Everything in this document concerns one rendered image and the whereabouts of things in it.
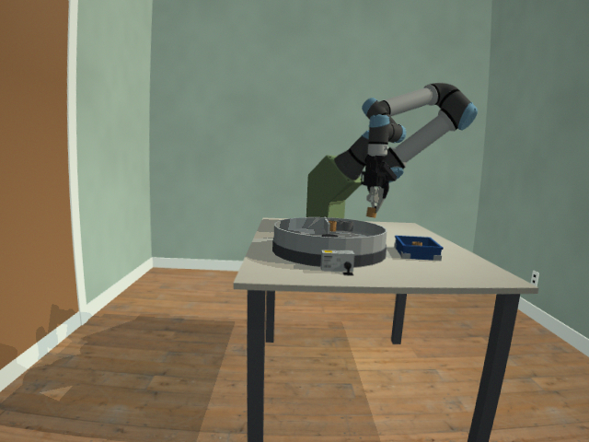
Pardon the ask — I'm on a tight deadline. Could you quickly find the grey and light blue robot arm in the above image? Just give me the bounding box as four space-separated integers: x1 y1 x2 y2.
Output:
334 83 478 182

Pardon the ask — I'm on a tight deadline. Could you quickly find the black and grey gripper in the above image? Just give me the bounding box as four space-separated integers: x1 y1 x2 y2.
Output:
361 156 389 213

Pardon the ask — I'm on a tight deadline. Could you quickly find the blue crate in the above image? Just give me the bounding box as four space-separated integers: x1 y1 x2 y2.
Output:
394 235 443 261

